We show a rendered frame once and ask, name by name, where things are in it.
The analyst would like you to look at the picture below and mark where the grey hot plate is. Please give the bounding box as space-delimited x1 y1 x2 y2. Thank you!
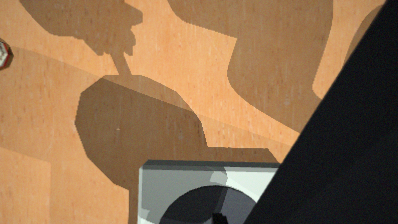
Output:
138 160 281 224

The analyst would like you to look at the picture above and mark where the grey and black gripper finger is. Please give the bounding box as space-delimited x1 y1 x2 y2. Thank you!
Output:
212 213 228 224

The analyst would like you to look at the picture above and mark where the paprika spice jar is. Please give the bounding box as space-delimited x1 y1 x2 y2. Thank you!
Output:
0 42 14 71

